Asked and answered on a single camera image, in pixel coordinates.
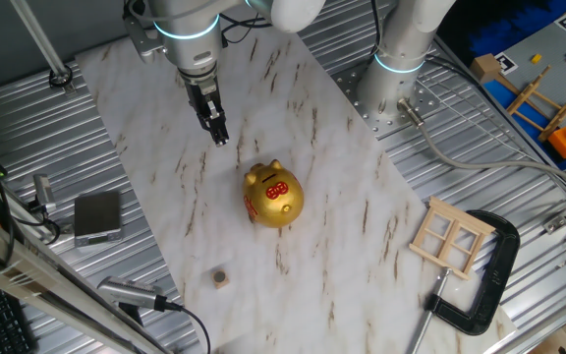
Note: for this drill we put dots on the grey digital scale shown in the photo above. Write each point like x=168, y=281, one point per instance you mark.
x=97, y=214

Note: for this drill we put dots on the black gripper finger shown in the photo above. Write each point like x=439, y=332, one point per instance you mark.
x=205, y=125
x=218, y=123

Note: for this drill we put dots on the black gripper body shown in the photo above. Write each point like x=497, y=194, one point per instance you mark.
x=202, y=93

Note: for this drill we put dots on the gold piggy bank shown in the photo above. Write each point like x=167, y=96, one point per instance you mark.
x=273, y=206

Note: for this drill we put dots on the wooden window frame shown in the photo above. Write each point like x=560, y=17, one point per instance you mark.
x=452, y=236

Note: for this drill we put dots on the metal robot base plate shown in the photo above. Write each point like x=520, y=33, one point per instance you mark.
x=349, y=98

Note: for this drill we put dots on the small grey camera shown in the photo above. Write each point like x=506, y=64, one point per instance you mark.
x=43, y=191

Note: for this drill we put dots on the marble pattern board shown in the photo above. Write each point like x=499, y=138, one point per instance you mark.
x=312, y=275

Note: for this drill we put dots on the yellow toy brick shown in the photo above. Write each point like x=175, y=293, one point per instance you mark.
x=536, y=58

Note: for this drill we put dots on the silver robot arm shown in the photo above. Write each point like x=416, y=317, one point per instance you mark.
x=189, y=44

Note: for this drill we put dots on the blue foam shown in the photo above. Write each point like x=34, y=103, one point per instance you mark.
x=509, y=29

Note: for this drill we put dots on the wooden ladder frame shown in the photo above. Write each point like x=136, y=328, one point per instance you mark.
x=528, y=90

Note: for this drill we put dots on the small metal bracket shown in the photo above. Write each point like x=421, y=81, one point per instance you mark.
x=555, y=225

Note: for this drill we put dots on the aluminium frame beam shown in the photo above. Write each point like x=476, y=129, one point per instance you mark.
x=32, y=277

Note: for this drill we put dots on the grey brick baseplate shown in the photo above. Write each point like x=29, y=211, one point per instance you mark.
x=553, y=44

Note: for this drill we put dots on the metal tripod pole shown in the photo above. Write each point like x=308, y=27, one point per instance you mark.
x=39, y=39

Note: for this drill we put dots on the silver ribbed camera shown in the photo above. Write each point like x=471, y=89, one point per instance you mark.
x=128, y=291

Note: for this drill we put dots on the wooden cube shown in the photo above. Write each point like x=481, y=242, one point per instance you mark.
x=484, y=69

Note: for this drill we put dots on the black C-clamp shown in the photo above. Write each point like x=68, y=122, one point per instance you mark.
x=504, y=255

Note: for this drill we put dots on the black camera stand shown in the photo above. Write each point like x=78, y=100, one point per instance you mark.
x=133, y=313

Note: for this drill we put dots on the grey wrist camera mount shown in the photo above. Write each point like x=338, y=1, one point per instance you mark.
x=140, y=41

